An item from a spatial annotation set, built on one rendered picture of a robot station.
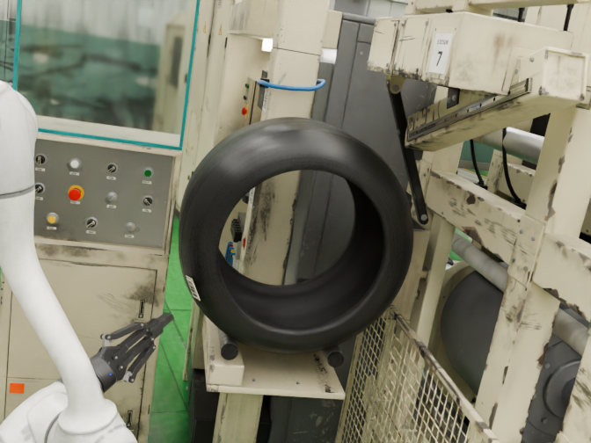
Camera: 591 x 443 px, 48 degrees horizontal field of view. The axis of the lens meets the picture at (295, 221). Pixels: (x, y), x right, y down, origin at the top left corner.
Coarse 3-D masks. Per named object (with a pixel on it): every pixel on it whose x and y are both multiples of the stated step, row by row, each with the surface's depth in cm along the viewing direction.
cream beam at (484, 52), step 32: (384, 32) 174; (416, 32) 151; (448, 32) 133; (480, 32) 129; (512, 32) 130; (544, 32) 131; (384, 64) 171; (416, 64) 148; (448, 64) 131; (480, 64) 131; (512, 64) 131
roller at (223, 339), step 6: (222, 336) 171; (228, 336) 170; (222, 342) 168; (228, 342) 167; (234, 342) 168; (222, 348) 166; (228, 348) 166; (234, 348) 166; (222, 354) 166; (228, 354) 166; (234, 354) 166
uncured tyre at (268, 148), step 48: (240, 144) 156; (288, 144) 153; (336, 144) 155; (192, 192) 158; (240, 192) 152; (384, 192) 159; (192, 240) 156; (384, 240) 163; (240, 288) 189; (288, 288) 193; (336, 288) 194; (384, 288) 166; (240, 336) 164; (288, 336) 165; (336, 336) 167
